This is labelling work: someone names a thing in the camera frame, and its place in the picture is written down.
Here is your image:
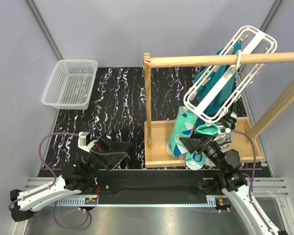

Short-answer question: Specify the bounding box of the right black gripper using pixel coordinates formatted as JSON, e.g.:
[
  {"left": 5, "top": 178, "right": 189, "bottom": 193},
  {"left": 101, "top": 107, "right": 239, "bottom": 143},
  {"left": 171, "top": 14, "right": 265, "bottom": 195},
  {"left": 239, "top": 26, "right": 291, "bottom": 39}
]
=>
[{"left": 179, "top": 131, "right": 225, "bottom": 170}]

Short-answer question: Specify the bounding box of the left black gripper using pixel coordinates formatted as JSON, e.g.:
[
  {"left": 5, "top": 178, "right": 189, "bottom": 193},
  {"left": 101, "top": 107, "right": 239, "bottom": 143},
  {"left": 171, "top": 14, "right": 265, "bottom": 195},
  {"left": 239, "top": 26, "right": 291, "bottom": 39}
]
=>
[{"left": 82, "top": 137, "right": 132, "bottom": 179}]

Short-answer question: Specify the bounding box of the mint green sock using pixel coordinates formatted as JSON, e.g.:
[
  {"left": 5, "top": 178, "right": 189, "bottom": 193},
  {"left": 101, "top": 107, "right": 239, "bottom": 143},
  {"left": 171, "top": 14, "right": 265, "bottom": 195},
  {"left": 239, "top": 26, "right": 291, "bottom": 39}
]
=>
[
  {"left": 166, "top": 106, "right": 197, "bottom": 158},
  {"left": 185, "top": 124, "right": 219, "bottom": 170}
]

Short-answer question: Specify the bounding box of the white plastic clip hanger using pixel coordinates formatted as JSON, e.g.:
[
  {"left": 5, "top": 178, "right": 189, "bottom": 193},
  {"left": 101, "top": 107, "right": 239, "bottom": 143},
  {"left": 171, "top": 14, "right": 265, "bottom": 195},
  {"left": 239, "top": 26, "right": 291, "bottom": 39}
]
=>
[{"left": 183, "top": 25, "right": 277, "bottom": 125}]

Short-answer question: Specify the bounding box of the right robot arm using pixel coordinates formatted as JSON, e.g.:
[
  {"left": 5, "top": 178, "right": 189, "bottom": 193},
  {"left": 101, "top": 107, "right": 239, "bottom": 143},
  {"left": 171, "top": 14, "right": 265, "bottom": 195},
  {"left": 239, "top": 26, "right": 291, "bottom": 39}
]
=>
[{"left": 179, "top": 136, "right": 287, "bottom": 235}]

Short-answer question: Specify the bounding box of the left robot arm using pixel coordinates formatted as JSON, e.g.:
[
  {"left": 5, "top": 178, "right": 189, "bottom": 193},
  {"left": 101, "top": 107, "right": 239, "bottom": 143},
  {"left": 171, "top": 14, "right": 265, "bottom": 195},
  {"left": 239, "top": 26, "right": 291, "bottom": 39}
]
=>
[{"left": 9, "top": 134, "right": 132, "bottom": 222}]

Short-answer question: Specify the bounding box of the teal shirt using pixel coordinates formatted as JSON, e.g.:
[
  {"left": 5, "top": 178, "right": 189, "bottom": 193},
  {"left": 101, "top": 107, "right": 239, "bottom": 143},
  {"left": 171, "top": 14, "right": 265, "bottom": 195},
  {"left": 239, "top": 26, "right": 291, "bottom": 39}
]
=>
[{"left": 193, "top": 40, "right": 243, "bottom": 118}]

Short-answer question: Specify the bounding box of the white perforated plastic basket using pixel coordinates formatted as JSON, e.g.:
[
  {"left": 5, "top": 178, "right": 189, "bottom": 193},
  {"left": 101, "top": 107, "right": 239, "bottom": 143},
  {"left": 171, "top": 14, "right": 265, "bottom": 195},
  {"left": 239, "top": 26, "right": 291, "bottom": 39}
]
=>
[{"left": 42, "top": 59, "right": 98, "bottom": 110}]

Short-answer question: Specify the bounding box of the wooden hanging rod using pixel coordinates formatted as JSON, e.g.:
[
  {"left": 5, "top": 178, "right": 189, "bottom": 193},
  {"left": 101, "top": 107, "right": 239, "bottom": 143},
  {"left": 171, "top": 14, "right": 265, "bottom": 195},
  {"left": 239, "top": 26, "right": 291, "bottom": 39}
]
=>
[{"left": 150, "top": 52, "right": 294, "bottom": 68}]

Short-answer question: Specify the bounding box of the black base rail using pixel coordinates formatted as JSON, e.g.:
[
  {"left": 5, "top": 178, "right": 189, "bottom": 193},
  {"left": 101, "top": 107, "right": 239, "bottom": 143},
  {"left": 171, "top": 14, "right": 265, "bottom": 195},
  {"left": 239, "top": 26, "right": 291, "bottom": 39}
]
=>
[{"left": 97, "top": 169, "right": 229, "bottom": 208}]

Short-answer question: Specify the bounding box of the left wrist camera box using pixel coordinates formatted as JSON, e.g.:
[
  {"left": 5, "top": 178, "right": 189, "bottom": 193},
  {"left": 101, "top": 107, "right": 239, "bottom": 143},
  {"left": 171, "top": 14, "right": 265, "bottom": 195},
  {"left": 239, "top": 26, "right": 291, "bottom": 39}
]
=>
[{"left": 78, "top": 132, "right": 95, "bottom": 153}]

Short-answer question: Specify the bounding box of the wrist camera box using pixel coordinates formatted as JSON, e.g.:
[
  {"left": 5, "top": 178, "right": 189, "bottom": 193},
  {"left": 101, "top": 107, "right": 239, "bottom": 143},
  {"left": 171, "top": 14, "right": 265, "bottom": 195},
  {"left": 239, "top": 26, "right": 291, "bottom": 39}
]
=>
[
  {"left": 217, "top": 123, "right": 231, "bottom": 138},
  {"left": 78, "top": 132, "right": 95, "bottom": 153}
]

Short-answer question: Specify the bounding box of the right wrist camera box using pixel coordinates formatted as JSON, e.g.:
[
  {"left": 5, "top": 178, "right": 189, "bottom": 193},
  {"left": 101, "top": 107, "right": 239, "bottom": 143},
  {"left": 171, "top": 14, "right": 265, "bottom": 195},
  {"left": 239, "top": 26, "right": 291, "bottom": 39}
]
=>
[{"left": 217, "top": 123, "right": 231, "bottom": 138}]

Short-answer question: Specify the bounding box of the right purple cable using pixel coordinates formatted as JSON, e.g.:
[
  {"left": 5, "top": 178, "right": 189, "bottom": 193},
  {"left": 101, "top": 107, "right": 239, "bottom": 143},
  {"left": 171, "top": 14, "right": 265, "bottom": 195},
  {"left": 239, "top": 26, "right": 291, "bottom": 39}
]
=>
[{"left": 231, "top": 129, "right": 277, "bottom": 235}]

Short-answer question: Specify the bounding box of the wooden rack frame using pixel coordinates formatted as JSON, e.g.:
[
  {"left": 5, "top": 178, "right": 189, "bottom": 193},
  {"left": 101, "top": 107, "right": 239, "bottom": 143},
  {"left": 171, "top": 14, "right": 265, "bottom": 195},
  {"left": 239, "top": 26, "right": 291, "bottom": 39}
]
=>
[{"left": 144, "top": 52, "right": 294, "bottom": 168}]

